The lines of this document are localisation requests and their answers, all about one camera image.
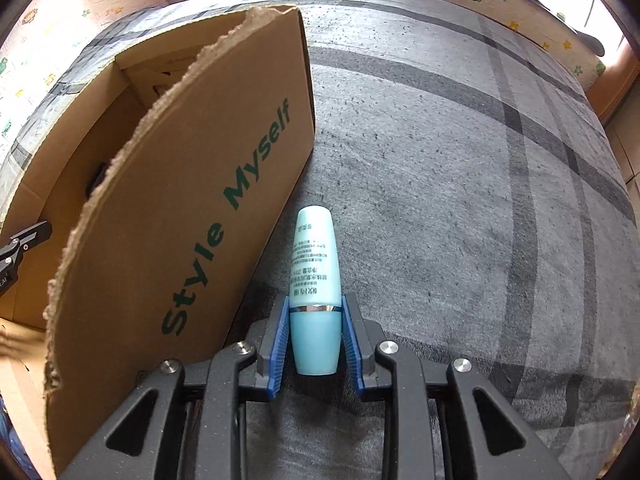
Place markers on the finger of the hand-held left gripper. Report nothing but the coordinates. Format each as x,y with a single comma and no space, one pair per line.
30,235

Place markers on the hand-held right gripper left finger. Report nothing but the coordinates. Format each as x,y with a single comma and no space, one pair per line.
277,345

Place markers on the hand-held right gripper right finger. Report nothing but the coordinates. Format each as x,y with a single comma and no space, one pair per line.
352,355

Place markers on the light blue bottle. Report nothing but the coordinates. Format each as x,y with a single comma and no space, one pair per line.
315,270

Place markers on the brown cardboard box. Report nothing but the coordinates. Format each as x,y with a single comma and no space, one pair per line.
175,185

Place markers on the grey plaid bed sheet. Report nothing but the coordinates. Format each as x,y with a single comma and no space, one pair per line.
450,210

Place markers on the small black object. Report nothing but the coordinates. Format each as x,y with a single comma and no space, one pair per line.
592,42

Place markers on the brown wooden frame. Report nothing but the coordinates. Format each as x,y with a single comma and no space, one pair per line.
617,90

